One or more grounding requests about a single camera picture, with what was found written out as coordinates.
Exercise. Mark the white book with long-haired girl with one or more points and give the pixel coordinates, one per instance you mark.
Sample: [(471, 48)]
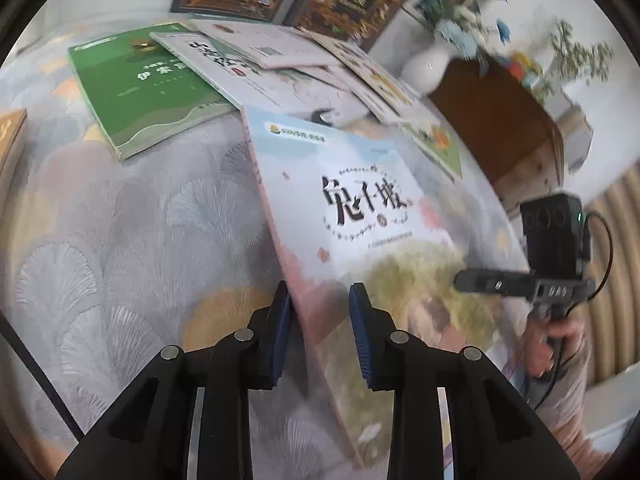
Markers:
[(210, 55)]

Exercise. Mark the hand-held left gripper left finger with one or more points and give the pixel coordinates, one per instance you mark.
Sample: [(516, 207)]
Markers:
[(280, 340)]

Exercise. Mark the beige ribbed panel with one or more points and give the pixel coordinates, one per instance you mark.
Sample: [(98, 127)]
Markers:
[(622, 285)]

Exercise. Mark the brown wooden cabinet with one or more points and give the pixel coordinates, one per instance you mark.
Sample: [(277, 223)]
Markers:
[(500, 125)]

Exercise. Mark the blue flower bouquet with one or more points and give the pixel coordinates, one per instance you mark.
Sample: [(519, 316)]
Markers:
[(452, 30)]

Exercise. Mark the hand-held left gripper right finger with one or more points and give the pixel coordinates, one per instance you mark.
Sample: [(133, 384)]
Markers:
[(361, 340)]

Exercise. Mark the colourful toy figures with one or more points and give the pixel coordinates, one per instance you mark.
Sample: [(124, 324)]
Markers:
[(525, 72)]

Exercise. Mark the person's right forearm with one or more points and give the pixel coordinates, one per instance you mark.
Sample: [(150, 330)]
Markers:
[(575, 400)]

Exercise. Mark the pastel book with bush picture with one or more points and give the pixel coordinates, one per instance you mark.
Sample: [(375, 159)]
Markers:
[(360, 210)]

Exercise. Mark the white vase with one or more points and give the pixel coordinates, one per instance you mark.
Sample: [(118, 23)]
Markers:
[(425, 70)]

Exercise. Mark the pale book with square code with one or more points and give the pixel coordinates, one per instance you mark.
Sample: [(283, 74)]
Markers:
[(270, 42)]

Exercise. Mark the white cardboard box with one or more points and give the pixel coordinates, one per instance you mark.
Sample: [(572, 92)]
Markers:
[(575, 135)]

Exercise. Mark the person's right hand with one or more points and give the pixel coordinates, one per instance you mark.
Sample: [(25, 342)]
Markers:
[(535, 350)]

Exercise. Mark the green illustrated book white spine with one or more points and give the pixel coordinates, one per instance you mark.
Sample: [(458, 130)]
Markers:
[(435, 145)]

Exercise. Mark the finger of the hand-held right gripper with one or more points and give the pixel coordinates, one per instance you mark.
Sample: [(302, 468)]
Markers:
[(495, 283)]

